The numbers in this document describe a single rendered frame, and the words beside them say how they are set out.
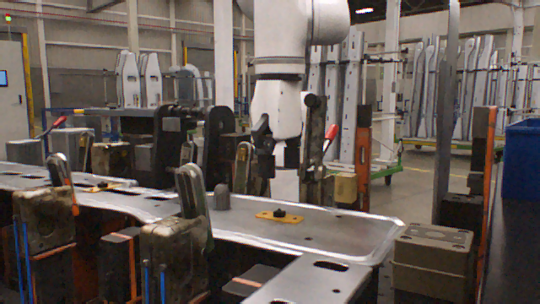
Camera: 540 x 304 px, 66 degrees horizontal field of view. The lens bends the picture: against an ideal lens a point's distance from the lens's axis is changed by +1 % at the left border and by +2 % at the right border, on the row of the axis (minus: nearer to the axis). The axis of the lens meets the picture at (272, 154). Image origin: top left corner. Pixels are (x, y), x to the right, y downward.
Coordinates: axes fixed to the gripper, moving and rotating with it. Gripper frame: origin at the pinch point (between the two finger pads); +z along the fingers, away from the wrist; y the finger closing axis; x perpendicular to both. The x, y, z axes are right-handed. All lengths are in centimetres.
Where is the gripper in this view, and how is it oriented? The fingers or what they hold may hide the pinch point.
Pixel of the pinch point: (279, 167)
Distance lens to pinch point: 71.5
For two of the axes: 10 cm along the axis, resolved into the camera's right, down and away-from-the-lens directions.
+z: 0.0, 9.9, 1.6
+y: -4.9, 1.4, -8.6
